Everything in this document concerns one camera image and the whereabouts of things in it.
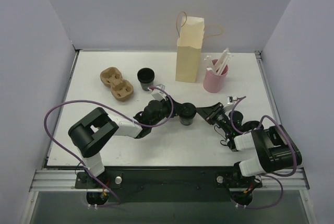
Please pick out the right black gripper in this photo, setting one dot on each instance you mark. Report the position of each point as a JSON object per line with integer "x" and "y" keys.
{"x": 214, "y": 113}

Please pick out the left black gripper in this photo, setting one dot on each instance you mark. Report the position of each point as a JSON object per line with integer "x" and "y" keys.
{"x": 171, "y": 106}

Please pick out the black cup lid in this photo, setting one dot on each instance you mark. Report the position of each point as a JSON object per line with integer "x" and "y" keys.
{"x": 188, "y": 111}

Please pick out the beige paper bag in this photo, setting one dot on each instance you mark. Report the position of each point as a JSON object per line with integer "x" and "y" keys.
{"x": 191, "y": 34}

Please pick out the black coffee cup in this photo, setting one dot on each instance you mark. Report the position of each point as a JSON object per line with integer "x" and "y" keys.
{"x": 186, "y": 121}
{"x": 146, "y": 77}

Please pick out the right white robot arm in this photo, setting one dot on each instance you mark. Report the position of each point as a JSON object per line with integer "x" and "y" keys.
{"x": 274, "y": 148}

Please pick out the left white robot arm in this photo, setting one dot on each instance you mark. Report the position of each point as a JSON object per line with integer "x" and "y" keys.
{"x": 93, "y": 131}

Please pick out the pink straw holder cup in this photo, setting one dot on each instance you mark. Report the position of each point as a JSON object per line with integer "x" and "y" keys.
{"x": 213, "y": 83}

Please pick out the stack of black lids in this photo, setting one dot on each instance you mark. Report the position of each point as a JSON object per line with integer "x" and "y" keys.
{"x": 251, "y": 125}

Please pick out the white wrapped straw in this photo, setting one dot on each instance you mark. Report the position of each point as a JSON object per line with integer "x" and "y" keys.
{"x": 210, "y": 65}
{"x": 224, "y": 64}
{"x": 221, "y": 59}

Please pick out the brown pulp cup carrier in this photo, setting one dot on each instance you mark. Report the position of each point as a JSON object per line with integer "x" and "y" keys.
{"x": 120, "y": 88}

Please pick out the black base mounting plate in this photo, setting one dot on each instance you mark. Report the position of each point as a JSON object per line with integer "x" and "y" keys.
{"x": 168, "y": 185}

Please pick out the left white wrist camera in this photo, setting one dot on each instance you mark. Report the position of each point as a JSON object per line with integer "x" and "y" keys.
{"x": 157, "y": 92}

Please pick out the aluminium frame rail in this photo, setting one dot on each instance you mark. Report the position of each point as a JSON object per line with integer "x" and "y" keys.
{"x": 170, "y": 149}

